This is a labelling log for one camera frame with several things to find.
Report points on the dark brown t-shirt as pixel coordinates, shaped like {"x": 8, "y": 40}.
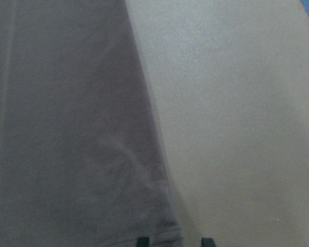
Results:
{"x": 80, "y": 161}

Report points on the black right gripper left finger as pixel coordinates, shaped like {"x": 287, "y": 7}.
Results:
{"x": 143, "y": 242}

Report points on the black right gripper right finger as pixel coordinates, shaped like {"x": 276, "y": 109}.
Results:
{"x": 208, "y": 242}

